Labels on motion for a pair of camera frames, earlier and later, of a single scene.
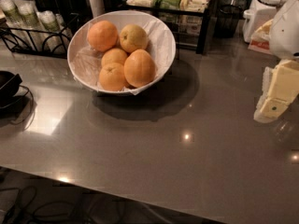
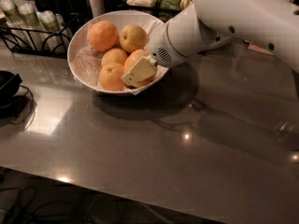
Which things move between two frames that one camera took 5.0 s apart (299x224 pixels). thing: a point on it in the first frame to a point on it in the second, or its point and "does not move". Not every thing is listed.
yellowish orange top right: x=133 y=37 does not move
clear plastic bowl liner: x=85 y=62 does not move
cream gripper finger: x=284 y=89 to x=162 y=54
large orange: x=139 y=68 does not move
